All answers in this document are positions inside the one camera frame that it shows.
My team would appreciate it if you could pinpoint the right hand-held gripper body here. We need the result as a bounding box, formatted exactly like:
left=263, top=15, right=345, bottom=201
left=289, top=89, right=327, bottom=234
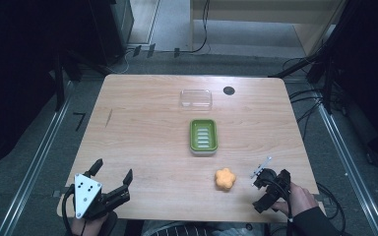
left=250, top=155, right=292, bottom=205

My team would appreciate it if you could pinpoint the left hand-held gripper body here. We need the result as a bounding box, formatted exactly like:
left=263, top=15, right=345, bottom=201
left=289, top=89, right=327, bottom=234
left=73, top=173, right=119, bottom=220

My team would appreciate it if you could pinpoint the person's right hand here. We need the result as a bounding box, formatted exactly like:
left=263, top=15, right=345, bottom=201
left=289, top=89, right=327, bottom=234
left=271, top=181, right=319, bottom=218

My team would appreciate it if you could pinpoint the person's left hand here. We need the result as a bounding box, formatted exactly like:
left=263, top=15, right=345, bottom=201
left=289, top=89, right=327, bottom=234
left=71, top=214, right=110, bottom=236

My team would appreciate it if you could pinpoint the orange flower-shaped soap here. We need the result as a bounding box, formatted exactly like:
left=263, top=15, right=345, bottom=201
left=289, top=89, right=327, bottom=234
left=214, top=167, right=237, bottom=192

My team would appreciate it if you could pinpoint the person's striped clothing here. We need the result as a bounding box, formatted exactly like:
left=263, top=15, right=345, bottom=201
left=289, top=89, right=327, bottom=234
left=142, top=219, right=267, bottom=236

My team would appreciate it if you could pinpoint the green soap dish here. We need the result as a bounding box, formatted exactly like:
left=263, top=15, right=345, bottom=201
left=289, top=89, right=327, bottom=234
left=189, top=118, right=219, bottom=156

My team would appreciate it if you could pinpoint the black metal stand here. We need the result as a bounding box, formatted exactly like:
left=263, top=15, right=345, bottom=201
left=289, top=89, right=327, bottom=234
left=52, top=48, right=84, bottom=113

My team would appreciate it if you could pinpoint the clear plastic container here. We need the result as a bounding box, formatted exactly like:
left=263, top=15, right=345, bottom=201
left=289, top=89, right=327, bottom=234
left=179, top=88, right=214, bottom=111

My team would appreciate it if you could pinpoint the black cabinet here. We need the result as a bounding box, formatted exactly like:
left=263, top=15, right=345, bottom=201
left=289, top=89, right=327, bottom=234
left=63, top=0, right=136, bottom=67

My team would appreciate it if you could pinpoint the light wooden furniture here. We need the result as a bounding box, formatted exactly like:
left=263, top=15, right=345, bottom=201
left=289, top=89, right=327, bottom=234
left=190, top=0, right=347, bottom=57

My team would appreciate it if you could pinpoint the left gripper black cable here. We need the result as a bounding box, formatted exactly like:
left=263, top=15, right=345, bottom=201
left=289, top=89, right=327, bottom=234
left=61, top=185, right=77, bottom=236

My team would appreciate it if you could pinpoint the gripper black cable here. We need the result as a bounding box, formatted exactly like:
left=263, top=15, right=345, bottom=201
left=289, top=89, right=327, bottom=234
left=266, top=178, right=294, bottom=236
left=61, top=185, right=77, bottom=236

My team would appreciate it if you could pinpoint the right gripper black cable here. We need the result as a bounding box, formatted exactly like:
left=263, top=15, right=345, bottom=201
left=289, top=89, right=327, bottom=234
left=266, top=178, right=294, bottom=236

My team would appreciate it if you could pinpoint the black floor cable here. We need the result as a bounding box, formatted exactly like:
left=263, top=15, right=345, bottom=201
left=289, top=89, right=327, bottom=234
left=296, top=98, right=323, bottom=141
left=316, top=181, right=347, bottom=228
left=288, top=88, right=323, bottom=104

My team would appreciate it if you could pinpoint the metal floor rail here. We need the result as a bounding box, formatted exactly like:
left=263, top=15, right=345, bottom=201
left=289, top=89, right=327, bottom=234
left=0, top=81, right=75, bottom=236
left=316, top=102, right=378, bottom=236

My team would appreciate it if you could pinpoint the white floor cable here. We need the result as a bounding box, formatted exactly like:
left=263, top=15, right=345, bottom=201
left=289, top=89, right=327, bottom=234
left=106, top=48, right=136, bottom=75

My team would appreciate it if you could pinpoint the black hanging cable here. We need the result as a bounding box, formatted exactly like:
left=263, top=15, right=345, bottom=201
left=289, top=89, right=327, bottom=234
left=163, top=0, right=211, bottom=55

